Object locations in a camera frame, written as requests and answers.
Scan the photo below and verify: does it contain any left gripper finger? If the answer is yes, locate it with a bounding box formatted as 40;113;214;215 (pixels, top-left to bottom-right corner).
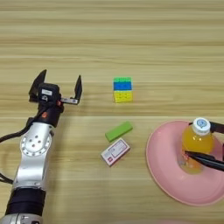
73;74;83;100
28;69;47;95

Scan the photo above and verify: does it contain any pink plate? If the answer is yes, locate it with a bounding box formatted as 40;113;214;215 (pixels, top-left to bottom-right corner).
145;120;224;207

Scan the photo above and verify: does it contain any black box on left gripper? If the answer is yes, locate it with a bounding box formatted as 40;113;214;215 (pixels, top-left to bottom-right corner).
38;82;61;103

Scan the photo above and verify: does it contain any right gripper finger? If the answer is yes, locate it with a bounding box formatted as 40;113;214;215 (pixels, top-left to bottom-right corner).
185;150;224;172
209;121;224;135

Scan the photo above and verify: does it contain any orange juice bottle white cap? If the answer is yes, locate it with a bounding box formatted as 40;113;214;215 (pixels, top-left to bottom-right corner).
177;117;215;175

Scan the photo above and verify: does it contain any white red card box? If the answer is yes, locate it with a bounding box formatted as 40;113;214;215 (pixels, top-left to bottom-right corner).
101;137;131;167

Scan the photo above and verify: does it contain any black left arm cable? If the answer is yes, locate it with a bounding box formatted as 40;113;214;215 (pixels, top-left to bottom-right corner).
0;108;43;185

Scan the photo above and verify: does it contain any multicolour puzzle cube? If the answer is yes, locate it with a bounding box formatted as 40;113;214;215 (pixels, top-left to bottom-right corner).
113;76;134;103

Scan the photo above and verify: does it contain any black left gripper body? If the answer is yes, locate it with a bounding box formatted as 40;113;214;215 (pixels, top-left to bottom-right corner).
29;93;80;128

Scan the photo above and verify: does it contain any green rectangular block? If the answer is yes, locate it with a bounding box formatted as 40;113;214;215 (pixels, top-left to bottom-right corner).
104;121;134;144

